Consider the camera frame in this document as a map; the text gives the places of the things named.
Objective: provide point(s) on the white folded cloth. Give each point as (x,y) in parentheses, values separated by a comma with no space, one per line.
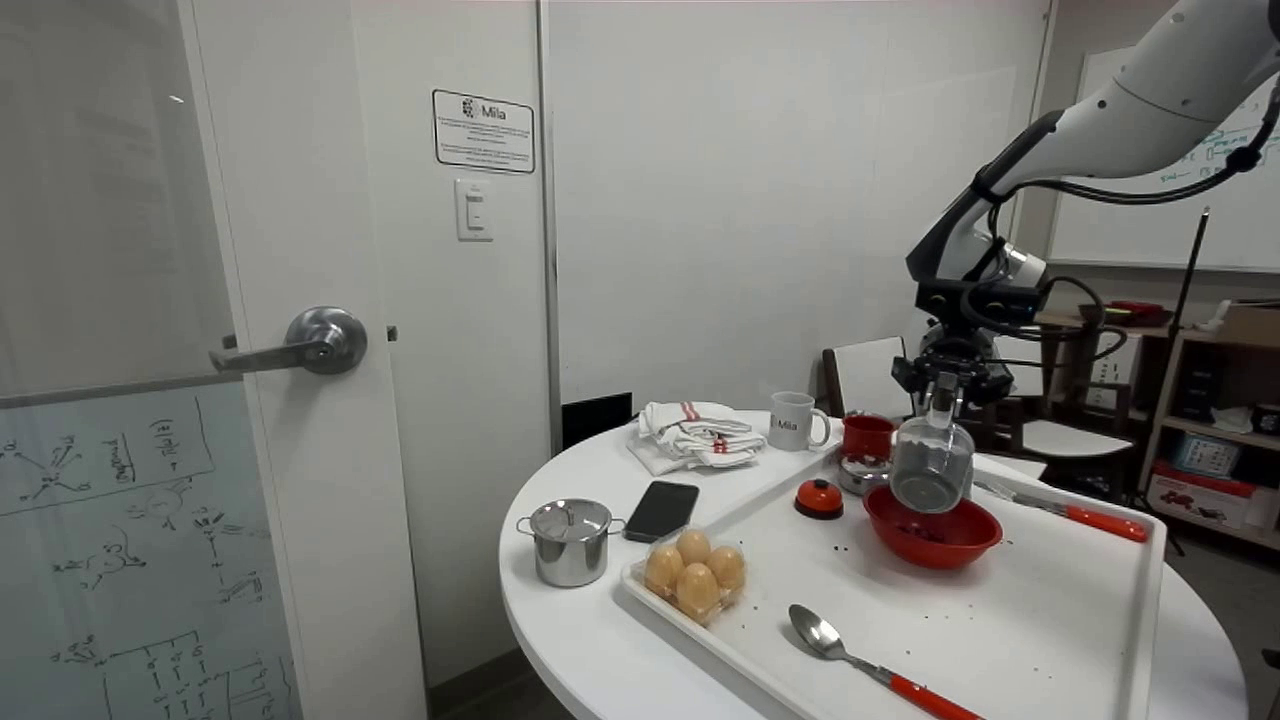
(694,438)

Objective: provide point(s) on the red bowl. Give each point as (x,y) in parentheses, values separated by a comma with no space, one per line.
(947,541)

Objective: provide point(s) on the white mug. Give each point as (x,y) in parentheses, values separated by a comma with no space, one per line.
(795,421)

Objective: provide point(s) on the red metal mug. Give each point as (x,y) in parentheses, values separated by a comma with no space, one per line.
(870,438)

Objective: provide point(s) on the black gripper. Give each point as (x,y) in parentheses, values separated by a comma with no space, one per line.
(967,355)

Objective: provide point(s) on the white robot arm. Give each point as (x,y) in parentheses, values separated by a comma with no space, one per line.
(1176,84)

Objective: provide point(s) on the red handled knife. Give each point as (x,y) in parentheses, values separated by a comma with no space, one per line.
(1077,512)

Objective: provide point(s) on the round white table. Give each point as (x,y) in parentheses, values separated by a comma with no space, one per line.
(602,663)

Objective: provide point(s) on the red handled spoon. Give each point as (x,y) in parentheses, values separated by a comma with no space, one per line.
(831,647)

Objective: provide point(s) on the white wall sign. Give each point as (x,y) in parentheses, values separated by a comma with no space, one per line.
(482,135)

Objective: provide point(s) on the silver door handle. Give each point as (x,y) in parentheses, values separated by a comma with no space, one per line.
(320,340)

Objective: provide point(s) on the white plastic tray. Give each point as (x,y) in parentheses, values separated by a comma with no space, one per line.
(1048,626)

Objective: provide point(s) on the wooden shelf unit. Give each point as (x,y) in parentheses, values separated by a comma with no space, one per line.
(1213,448)

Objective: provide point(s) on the steel pot with handles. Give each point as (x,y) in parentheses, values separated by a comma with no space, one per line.
(571,541)

